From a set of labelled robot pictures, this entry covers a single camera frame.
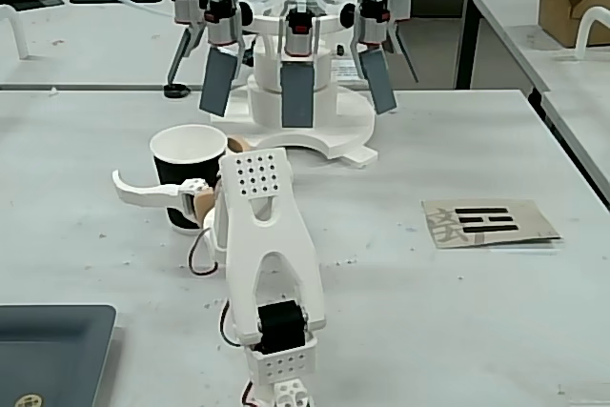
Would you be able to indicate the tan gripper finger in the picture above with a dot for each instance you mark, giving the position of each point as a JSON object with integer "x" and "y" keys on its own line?
{"x": 238, "y": 145}

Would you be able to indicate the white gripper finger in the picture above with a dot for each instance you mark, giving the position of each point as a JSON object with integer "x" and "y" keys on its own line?
{"x": 143, "y": 195}

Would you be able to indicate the black paper cup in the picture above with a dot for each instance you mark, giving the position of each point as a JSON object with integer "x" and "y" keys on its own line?
{"x": 188, "y": 145}

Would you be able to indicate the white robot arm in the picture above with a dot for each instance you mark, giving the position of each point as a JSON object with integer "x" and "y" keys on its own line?
{"x": 267, "y": 245}

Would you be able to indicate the white printed label paper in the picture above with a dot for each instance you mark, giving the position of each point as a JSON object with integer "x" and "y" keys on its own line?
{"x": 344, "y": 69}

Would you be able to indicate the white machine with grey paddles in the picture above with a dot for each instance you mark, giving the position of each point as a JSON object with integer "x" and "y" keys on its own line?
{"x": 267, "y": 68}

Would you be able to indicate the small black cap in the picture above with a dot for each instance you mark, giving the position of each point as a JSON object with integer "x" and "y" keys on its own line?
{"x": 175, "y": 91}

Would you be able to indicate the grey plastic tray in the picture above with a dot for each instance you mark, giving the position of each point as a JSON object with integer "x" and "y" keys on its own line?
{"x": 47, "y": 350}

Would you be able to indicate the black table leg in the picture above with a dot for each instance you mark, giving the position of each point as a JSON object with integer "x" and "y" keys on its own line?
{"x": 469, "y": 40}

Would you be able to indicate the cardboard card with black bars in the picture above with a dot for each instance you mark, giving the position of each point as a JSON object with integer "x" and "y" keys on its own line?
{"x": 534, "y": 216}

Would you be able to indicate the brown cardboard box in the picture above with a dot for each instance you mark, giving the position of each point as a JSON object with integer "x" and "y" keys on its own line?
{"x": 557, "y": 6}

